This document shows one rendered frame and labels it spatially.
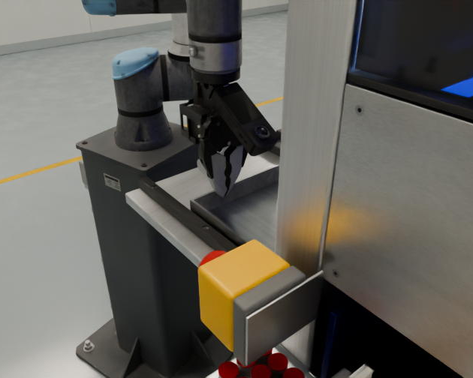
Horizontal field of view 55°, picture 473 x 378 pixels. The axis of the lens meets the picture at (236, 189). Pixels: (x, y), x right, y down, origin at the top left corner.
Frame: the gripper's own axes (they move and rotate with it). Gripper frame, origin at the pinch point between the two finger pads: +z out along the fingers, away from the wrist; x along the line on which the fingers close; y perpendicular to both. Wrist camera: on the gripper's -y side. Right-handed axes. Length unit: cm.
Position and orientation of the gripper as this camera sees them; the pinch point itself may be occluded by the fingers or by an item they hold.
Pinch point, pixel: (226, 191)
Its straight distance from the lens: 75.2
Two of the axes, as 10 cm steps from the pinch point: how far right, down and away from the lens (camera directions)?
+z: 0.0, 8.6, 5.2
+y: -6.2, -4.0, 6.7
